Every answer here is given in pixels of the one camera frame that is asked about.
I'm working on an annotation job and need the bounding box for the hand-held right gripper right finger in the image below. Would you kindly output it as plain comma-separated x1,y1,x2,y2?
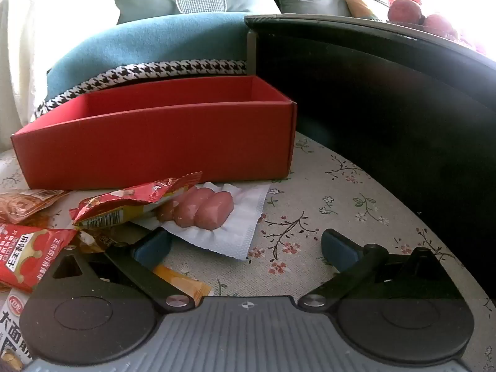
298,228,466,312

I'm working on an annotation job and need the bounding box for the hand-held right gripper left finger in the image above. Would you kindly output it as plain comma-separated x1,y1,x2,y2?
33,227,196,312

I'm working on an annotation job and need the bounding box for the orange-yellow snack packet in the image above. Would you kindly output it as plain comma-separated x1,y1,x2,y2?
153,264,215,307

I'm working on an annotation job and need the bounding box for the red cartoon-print snack packet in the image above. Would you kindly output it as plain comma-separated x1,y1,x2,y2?
70,171,204,230

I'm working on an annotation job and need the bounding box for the small brown snack packet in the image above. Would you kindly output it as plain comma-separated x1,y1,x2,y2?
79,229,117,254

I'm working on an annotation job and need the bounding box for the clear sausage packet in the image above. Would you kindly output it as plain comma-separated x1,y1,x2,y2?
128,180,270,261

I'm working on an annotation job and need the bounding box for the red cardboard box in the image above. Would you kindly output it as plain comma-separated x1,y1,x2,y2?
11,75,298,190

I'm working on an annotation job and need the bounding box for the red white-print snack packet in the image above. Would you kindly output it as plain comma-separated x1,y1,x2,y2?
0,224,80,294

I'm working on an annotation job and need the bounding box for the brown clear snack packet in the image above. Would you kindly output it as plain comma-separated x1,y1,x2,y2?
0,189,70,225

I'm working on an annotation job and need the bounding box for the white stick-print snack packet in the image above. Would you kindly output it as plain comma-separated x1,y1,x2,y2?
0,289,29,372

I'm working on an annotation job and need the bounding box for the floral tablecloth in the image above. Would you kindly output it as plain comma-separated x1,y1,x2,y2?
0,132,489,372

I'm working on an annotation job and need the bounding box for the dark table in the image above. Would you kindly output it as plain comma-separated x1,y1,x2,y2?
245,13,496,318

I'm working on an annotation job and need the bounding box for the teal houndstooth-trimmed cushion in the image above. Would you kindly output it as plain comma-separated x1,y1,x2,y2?
33,11,249,122

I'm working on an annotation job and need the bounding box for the white blanket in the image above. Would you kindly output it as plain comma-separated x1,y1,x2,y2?
0,0,121,152

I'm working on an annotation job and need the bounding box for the yellow patterned pillow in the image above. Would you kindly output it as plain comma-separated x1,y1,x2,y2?
343,0,382,22

